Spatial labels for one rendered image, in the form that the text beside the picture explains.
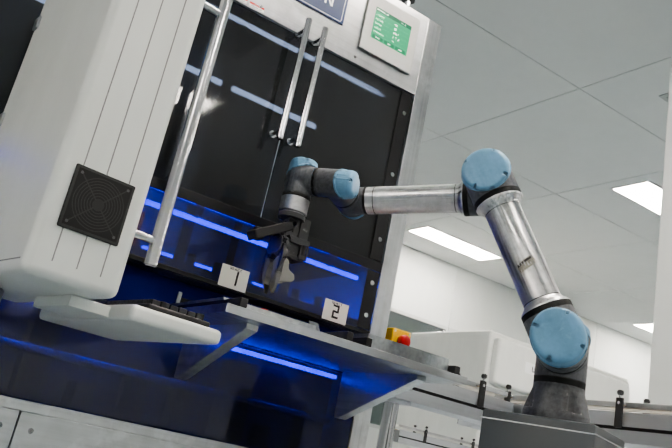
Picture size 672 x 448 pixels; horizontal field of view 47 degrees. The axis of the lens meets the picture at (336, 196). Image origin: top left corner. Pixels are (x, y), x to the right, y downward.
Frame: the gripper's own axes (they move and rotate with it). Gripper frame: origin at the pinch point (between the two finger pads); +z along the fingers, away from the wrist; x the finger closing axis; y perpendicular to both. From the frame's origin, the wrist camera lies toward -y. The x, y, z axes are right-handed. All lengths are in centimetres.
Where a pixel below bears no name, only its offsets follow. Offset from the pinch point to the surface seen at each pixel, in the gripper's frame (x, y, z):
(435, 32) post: 19, 50, -108
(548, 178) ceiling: 218, 322, -197
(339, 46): 19, 15, -84
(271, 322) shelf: -20.6, -7.5, 11.7
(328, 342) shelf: -20.6, 7.9, 12.3
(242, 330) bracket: -13.1, -10.2, 14.1
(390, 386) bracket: -4.4, 39.7, 15.8
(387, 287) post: 19, 50, -16
